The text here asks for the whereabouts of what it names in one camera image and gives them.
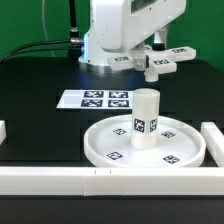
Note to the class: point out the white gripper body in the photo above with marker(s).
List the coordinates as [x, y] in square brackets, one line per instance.
[119, 28]

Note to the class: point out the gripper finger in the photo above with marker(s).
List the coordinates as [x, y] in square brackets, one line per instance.
[142, 63]
[160, 39]

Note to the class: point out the white cross-shaped table base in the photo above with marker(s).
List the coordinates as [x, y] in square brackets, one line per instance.
[160, 62]

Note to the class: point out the white round table top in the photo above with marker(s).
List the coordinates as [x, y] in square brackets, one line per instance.
[107, 143]

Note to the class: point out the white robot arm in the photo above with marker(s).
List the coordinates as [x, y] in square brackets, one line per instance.
[94, 56]

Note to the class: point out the white marker sheet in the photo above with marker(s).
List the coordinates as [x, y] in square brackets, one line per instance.
[96, 99]

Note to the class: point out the white right fence bar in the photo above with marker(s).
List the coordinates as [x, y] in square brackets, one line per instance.
[215, 141]

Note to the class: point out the white fence bar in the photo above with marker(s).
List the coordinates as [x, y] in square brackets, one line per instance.
[2, 131]
[215, 141]
[110, 181]

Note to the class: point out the white left fence bar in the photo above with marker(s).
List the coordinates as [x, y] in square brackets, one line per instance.
[2, 131]

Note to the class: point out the white front fence bar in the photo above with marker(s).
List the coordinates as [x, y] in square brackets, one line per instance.
[110, 181]

